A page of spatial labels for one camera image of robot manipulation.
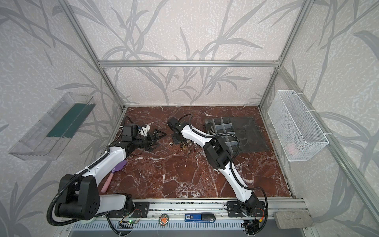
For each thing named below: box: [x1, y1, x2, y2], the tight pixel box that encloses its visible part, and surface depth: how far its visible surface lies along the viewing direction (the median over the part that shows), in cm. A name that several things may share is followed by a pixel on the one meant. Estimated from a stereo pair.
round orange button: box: [158, 213, 170, 227], surface depth 72 cm
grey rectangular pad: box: [274, 209, 314, 230], surface depth 70 cm
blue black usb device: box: [184, 213, 216, 223], surface depth 69 cm
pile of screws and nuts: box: [180, 139, 207, 160], surface depth 98 cm
